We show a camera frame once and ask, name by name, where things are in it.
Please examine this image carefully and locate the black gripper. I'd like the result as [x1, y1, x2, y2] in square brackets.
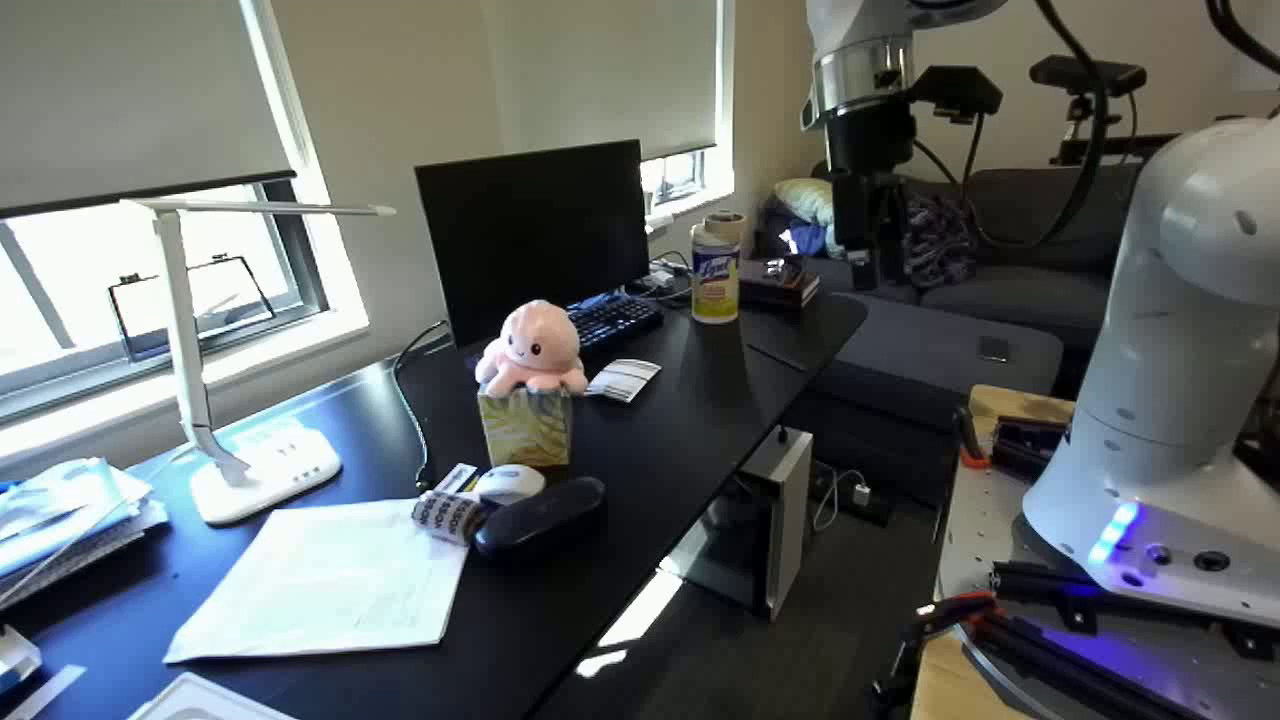
[829, 105, 929, 295]

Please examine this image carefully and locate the pink octopus plush toy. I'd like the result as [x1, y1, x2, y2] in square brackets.
[471, 295, 591, 402]

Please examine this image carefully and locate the patterned tissue box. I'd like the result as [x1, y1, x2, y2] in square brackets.
[478, 379, 575, 473]

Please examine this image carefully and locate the small black box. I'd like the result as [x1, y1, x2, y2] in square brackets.
[741, 257, 829, 320]

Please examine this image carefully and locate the white desk lamp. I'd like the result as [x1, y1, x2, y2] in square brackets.
[121, 197, 399, 529]

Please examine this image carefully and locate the purple blanket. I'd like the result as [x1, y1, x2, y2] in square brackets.
[900, 187, 979, 292]

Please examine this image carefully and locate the light green pillow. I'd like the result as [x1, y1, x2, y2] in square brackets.
[773, 178, 841, 231]

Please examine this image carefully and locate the grey sofa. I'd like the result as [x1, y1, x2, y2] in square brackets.
[796, 158, 1153, 512]

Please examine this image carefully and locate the yellow disinfectant wipes canister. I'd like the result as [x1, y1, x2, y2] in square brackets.
[689, 213, 747, 329]

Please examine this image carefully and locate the brown cardboard piece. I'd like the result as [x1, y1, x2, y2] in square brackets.
[963, 379, 1082, 464]

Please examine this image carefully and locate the black power brick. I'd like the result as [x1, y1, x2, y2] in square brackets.
[835, 469, 900, 529]

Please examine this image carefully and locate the black computer keyboard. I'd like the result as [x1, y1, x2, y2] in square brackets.
[566, 283, 670, 357]

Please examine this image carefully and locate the silver computer tower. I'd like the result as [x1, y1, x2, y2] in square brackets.
[692, 426, 817, 621]

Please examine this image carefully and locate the black computer monitor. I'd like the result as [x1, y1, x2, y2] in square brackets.
[412, 135, 654, 354]

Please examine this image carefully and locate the white computer mouse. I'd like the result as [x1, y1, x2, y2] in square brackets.
[471, 459, 554, 512]

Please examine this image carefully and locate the white printed paper sheet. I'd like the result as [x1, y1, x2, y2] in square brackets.
[161, 495, 471, 667]

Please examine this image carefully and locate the large roller window blind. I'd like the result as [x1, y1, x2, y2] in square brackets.
[0, 0, 302, 219]

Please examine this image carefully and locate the clear plastic sleeve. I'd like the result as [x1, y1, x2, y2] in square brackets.
[127, 667, 296, 720]

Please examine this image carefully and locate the stack of papers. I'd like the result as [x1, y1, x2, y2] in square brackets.
[0, 457, 174, 611]

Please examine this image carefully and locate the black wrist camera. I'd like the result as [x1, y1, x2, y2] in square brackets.
[917, 62, 1007, 127]

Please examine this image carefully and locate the black camera on stand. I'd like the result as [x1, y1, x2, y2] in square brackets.
[1029, 51, 1177, 168]

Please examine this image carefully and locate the red handled tool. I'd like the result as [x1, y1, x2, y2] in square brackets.
[907, 589, 1002, 648]

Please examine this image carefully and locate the black desk cable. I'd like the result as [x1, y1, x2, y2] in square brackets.
[380, 316, 461, 494]

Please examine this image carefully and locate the black wire window bracket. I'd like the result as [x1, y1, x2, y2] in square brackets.
[103, 247, 281, 366]

